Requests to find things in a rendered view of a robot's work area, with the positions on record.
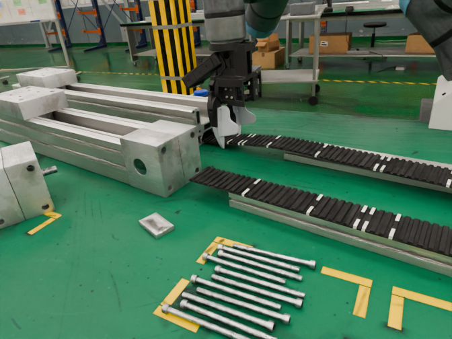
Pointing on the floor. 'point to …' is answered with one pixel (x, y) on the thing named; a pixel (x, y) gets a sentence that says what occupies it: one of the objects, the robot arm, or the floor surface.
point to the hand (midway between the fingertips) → (227, 137)
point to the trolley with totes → (303, 9)
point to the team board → (19, 12)
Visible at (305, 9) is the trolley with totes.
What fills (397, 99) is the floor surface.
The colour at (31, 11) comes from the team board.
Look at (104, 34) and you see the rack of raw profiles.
